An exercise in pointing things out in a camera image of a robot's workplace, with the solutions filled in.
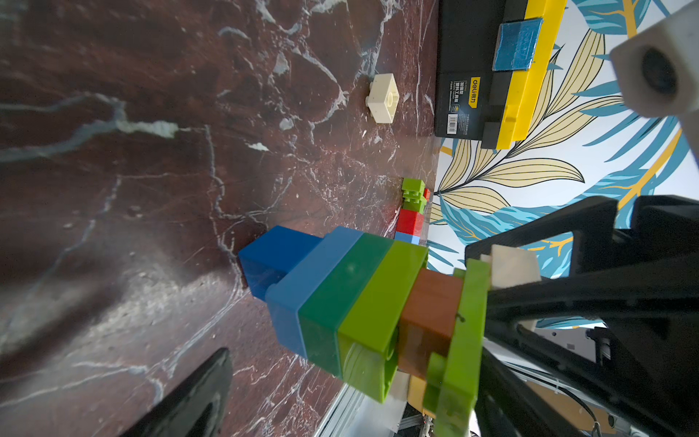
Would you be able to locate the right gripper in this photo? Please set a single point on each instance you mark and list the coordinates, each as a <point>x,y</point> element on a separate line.
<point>627,339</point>

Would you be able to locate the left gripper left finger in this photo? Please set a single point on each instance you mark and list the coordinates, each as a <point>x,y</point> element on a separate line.
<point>196,407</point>

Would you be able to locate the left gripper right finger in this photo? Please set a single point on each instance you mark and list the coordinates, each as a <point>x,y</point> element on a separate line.
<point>506,406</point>

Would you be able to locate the light green long brick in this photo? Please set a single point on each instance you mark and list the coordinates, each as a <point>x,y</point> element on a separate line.
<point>368,334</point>
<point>453,380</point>

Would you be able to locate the blue long brick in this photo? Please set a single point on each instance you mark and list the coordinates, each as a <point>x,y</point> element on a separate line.
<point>408,238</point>

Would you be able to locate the cream square brick large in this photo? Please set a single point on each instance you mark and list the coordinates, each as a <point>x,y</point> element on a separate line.
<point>383,98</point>

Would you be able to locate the small orange brick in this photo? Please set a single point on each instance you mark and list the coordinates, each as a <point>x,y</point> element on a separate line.
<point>427,321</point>

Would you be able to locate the small cream brick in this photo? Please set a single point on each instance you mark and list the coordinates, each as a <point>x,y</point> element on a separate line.
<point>511,267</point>

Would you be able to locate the dark green long brick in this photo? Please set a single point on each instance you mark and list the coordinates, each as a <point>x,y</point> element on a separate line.
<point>322,315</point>

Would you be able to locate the dark blue square brick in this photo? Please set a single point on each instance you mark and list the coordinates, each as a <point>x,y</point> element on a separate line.
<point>269,258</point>

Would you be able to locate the light green square brick front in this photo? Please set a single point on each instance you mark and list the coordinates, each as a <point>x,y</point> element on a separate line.
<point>411,187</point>

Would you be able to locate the yellow black toolbox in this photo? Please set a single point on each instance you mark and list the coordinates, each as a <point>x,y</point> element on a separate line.
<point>493,57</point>

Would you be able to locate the aluminium front rail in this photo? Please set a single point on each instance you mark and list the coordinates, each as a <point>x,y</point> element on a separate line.
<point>356,414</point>

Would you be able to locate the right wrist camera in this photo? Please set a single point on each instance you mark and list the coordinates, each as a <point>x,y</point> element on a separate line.
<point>657,71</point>

